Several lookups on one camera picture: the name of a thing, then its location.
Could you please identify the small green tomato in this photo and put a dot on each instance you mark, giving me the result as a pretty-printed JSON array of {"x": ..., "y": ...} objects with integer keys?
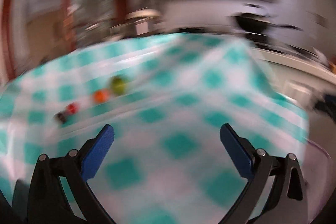
[{"x": 118, "y": 85}]

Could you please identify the white steel cooker pot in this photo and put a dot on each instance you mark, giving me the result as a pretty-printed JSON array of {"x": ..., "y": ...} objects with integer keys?
[{"x": 139, "y": 23}]

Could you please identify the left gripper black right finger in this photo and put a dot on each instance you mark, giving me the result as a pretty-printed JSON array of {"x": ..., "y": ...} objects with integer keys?
[{"x": 287, "y": 200}]

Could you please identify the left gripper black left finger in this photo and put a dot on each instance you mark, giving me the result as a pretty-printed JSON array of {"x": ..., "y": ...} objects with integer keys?
[{"x": 47, "y": 201}]

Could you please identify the small red tomato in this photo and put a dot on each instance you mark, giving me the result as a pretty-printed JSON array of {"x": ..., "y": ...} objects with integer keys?
[{"x": 72, "y": 108}]

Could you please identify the black wok pan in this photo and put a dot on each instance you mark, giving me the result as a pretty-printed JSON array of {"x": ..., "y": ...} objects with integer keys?
[{"x": 258, "y": 24}]

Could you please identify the teal pink checkered tablecloth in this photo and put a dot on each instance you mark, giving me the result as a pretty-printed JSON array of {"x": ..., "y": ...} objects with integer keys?
[{"x": 167, "y": 163}]

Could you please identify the orange mandarin far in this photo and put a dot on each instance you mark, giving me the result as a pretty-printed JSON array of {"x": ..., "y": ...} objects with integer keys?
[{"x": 101, "y": 96}]

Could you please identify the dark brown passion fruit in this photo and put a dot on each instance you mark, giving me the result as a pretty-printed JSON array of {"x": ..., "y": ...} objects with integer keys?
[{"x": 61, "y": 117}]

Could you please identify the brown wooden door frame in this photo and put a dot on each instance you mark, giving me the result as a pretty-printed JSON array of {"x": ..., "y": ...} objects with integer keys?
[{"x": 68, "y": 3}]

